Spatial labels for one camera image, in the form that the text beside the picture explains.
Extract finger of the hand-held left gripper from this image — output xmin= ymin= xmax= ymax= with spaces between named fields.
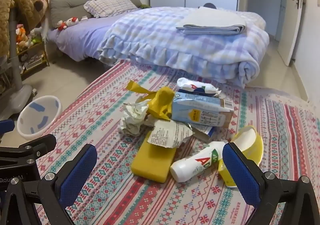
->
xmin=0 ymin=134 xmax=57 ymax=165
xmin=0 ymin=119 xmax=15 ymax=138

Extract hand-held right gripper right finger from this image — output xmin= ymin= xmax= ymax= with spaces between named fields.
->
xmin=222 ymin=142 xmax=320 ymax=225

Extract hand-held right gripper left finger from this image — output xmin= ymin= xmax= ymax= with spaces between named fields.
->
xmin=4 ymin=144 xmax=98 ymax=225

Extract white waste basket blue patches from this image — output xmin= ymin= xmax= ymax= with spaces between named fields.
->
xmin=17 ymin=95 xmax=62 ymax=141

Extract light blue drink carton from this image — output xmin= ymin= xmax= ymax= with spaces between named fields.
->
xmin=171 ymin=91 xmax=235 ymax=129

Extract yellow paper cup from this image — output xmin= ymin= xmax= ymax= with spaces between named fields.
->
xmin=218 ymin=126 xmax=263 ymax=187

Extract patterned red green floor mat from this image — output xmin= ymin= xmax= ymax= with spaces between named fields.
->
xmin=35 ymin=61 xmax=320 ymax=225

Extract yellow toy shelf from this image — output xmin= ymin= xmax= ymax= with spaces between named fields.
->
xmin=15 ymin=21 xmax=49 ymax=74

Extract yellow sponge block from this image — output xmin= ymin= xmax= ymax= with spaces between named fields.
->
xmin=131 ymin=131 xmax=177 ymax=183

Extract crumpled white tissue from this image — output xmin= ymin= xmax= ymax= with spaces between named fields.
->
xmin=121 ymin=103 xmax=149 ymax=137

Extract torn printed cardboard piece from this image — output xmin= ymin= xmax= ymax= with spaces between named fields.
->
xmin=147 ymin=120 xmax=194 ymax=150

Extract orange plush toy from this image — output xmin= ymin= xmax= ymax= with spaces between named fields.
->
xmin=15 ymin=27 xmax=28 ymax=46

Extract crushed white plastic bottle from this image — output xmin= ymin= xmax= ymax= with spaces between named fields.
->
xmin=177 ymin=77 xmax=222 ymax=96

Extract crumpled yellow plastic bag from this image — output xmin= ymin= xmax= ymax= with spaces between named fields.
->
xmin=126 ymin=80 xmax=175 ymax=122

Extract bed with purple sheet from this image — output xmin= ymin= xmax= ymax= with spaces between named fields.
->
xmin=46 ymin=2 xmax=270 ymax=65

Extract red white plush toy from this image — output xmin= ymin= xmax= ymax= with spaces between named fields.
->
xmin=57 ymin=16 xmax=79 ymax=31

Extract brown plush bear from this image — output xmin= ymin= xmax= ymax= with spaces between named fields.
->
xmin=0 ymin=0 xmax=47 ymax=59

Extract grey headboard cushion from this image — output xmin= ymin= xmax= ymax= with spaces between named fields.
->
xmin=49 ymin=0 xmax=150 ymax=24

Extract white door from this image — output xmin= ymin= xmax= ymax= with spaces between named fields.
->
xmin=276 ymin=0 xmax=304 ymax=66

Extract folded grey white blanket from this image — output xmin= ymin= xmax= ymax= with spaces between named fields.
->
xmin=176 ymin=6 xmax=247 ymax=36

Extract plaid ruffled pillow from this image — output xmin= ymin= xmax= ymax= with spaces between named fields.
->
xmin=84 ymin=0 xmax=138 ymax=18

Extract plaid ruffled blanket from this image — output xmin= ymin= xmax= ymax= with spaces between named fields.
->
xmin=97 ymin=6 xmax=270 ymax=88

